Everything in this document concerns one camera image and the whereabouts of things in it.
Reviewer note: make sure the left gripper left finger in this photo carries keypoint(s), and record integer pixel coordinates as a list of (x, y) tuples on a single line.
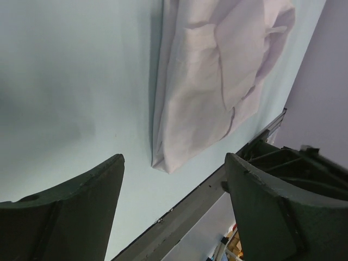
[(70, 221)]

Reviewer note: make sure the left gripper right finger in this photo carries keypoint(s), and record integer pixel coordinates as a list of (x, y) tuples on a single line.
[(279, 221)]

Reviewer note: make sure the white long sleeve shirt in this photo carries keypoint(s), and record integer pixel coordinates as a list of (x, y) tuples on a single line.
[(214, 58)]

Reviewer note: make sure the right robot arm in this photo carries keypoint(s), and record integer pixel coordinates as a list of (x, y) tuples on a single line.
[(306, 166)]

